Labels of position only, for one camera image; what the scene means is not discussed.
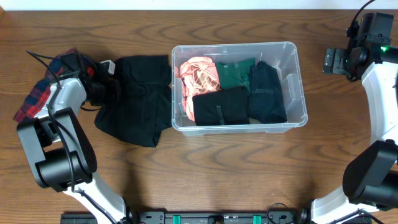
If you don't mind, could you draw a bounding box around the large black garment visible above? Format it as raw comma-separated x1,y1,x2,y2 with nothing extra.
95,55,172,147

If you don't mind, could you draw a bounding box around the red navy plaid shirt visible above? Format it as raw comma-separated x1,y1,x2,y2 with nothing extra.
13,49,77,123

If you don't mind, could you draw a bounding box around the navy garment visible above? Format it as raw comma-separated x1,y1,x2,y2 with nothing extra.
248,61,287,124

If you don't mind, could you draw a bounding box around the clear plastic storage bin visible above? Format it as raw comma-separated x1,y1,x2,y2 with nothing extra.
171,41,308,136

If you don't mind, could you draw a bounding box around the black taped garment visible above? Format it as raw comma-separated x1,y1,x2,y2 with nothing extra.
193,86,250,126

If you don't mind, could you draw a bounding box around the dark green garment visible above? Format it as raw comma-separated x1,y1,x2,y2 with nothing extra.
215,58,256,92

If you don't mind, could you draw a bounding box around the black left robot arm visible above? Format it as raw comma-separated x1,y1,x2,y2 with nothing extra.
14,49,137,223

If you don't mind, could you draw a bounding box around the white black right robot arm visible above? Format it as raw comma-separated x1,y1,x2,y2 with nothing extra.
295,28,397,223

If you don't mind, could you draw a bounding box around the pink folded garment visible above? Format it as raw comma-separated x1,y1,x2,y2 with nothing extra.
177,57,221,121

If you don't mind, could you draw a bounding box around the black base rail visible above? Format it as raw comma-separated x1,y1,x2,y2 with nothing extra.
60,210,312,224

